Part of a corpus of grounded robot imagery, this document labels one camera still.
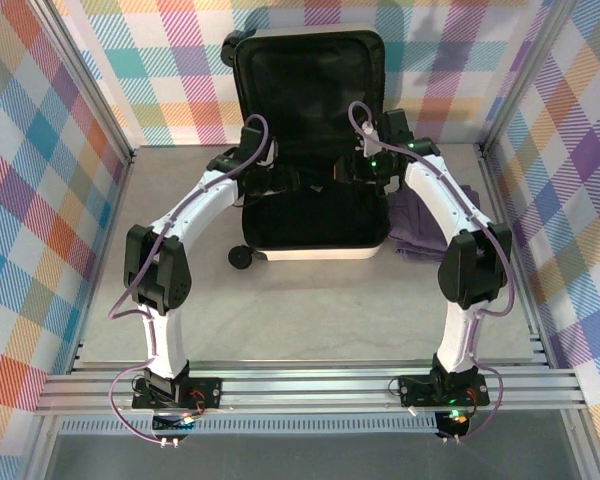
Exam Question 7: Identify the white hard-shell suitcase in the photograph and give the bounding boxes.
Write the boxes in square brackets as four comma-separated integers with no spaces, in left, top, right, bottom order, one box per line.
[221,22,393,272]

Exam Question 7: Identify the purple towel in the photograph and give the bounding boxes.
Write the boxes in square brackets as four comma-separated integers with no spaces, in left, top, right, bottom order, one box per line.
[388,184,482,263]

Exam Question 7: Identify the aluminium table side rail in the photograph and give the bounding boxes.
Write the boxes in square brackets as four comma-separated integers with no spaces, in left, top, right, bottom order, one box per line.
[67,149,139,374]
[477,144,551,367]

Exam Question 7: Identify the aluminium frame post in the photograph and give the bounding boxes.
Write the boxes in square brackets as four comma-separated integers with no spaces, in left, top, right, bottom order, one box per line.
[29,0,137,166]
[479,0,581,157]

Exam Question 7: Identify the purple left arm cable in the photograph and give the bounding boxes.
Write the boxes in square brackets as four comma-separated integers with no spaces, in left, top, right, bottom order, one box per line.
[107,113,272,448]

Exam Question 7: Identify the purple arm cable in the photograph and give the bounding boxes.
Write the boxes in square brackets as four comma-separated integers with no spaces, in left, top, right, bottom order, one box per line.
[107,113,272,448]
[348,101,516,446]

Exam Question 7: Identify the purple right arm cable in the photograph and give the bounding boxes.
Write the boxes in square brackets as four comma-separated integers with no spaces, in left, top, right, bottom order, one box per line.
[348,101,516,446]

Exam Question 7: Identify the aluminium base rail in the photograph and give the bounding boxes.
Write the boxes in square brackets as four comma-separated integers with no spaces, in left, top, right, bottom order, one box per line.
[34,358,587,417]

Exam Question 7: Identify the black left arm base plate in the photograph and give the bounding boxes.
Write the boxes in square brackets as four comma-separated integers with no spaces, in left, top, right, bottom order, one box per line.
[131,375,225,413]

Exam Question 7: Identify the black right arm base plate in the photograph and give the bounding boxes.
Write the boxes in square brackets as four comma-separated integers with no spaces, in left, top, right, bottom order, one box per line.
[396,374,490,409]

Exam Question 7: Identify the grey slotted cable duct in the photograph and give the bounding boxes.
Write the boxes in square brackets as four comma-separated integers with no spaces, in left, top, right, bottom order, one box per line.
[58,418,440,436]

